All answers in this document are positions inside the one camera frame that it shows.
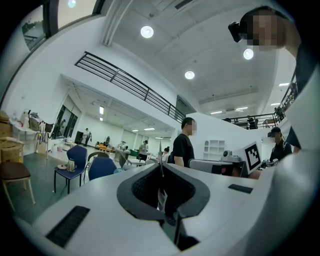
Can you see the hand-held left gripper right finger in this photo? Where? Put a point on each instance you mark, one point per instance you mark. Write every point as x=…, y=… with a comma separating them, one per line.
x=225, y=212

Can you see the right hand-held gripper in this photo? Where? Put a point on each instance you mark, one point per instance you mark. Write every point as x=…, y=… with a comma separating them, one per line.
x=252, y=156

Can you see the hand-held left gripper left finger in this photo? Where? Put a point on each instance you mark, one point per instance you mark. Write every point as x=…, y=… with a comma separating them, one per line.
x=105, y=225

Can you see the white cubby shelf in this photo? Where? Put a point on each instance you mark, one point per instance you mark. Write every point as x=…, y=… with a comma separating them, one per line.
x=214, y=146

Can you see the black balcony railing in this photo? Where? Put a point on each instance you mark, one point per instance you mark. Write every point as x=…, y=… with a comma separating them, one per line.
x=130, y=86
x=265, y=117

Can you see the blue padded chair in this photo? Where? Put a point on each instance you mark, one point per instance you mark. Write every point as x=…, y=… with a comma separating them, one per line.
x=101, y=167
x=77, y=155

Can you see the steel kettle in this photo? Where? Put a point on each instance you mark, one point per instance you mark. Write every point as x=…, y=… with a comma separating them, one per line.
x=71, y=165

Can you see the tape roll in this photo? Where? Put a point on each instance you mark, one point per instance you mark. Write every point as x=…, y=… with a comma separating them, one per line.
x=61, y=167

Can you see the orange sofa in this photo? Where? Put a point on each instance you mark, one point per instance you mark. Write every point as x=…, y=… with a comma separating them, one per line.
x=103, y=147

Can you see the black cabinet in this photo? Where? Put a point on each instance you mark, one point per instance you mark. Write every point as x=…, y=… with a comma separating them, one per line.
x=79, y=137

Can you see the round ceiling lamp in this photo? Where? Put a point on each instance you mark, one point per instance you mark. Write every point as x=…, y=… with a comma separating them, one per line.
x=147, y=31
x=189, y=74
x=248, y=53

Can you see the brown seat wooden chair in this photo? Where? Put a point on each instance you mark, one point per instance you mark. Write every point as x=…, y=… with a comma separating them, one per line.
x=13, y=170

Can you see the person's black shirt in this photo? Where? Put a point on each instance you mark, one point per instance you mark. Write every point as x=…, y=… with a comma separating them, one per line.
x=307, y=65

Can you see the glass sliding door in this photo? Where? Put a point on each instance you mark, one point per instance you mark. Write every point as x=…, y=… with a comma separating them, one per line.
x=66, y=122

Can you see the black handbag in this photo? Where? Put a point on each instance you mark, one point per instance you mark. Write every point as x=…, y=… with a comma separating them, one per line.
x=49, y=127

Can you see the cardboard box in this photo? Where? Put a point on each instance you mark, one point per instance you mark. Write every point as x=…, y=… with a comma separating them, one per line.
x=11, y=154

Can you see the person's head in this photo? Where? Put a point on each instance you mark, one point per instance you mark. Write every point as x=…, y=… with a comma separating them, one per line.
x=290, y=37

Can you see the black head-worn camera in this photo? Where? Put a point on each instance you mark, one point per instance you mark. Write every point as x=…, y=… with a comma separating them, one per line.
x=236, y=31

